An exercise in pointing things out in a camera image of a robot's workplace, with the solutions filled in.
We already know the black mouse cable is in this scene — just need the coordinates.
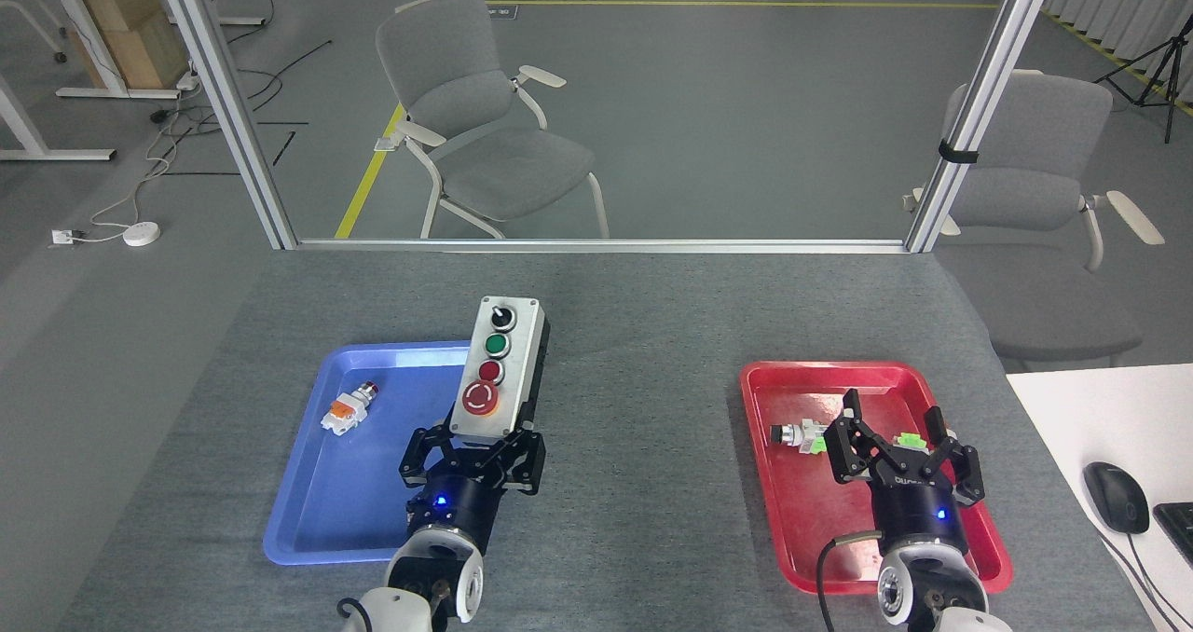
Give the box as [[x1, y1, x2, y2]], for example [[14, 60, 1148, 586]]
[[1095, 529, 1186, 632]]

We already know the black keyboard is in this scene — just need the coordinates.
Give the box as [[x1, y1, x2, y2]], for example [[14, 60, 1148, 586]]
[[1153, 501, 1193, 568]]

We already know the black floor cable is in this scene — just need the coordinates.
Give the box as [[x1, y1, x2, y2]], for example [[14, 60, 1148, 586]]
[[154, 40, 334, 139]]

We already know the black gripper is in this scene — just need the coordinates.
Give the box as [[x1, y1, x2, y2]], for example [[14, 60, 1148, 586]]
[[399, 425, 547, 555], [825, 388, 985, 552]]

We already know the blue plastic tray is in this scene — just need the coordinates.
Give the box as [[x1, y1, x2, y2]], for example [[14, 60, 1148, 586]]
[[263, 341, 478, 566]]

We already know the white desk frame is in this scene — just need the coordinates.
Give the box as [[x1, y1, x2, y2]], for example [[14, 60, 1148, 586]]
[[0, 73, 117, 162], [42, 0, 183, 102]]

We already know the grey chair with white armrests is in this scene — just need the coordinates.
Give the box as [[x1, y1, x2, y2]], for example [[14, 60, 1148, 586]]
[[376, 0, 611, 241], [902, 70, 1166, 372]]

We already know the brown cardboard box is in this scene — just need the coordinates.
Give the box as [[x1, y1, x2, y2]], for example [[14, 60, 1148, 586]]
[[73, 0, 192, 90]]

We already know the black tripod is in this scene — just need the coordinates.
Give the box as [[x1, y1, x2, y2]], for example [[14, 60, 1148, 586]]
[[1095, 12, 1193, 144]]

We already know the red plastic tray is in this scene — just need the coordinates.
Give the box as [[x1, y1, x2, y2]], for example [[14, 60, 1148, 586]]
[[739, 362, 1014, 597]]

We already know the white floor cable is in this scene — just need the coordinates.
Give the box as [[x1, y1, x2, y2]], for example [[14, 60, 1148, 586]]
[[89, 110, 201, 234]]

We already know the grey control box with buttons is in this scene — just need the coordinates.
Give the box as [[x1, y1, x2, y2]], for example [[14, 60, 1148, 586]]
[[449, 296, 551, 447]]

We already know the black knob switch green block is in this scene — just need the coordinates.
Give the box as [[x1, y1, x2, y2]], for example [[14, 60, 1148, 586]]
[[770, 419, 829, 456]]

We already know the silver aluminium post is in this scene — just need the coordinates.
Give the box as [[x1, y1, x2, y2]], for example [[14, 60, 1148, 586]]
[[904, 0, 1063, 255], [149, 0, 299, 251]]

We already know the white chair base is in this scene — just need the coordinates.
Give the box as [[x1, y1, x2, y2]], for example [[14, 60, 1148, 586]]
[[0, 0, 71, 64]]

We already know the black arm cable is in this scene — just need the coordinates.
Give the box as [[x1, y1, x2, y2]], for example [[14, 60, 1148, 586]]
[[816, 531, 883, 632]]

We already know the white side table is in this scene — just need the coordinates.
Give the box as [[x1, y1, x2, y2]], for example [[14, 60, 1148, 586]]
[[1005, 364, 1193, 632]]

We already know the red push button orange block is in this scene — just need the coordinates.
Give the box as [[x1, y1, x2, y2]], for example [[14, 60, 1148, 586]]
[[321, 382, 380, 437]]

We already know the black computer mouse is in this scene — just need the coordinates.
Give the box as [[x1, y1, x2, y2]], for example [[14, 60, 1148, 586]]
[[1083, 461, 1150, 535]]

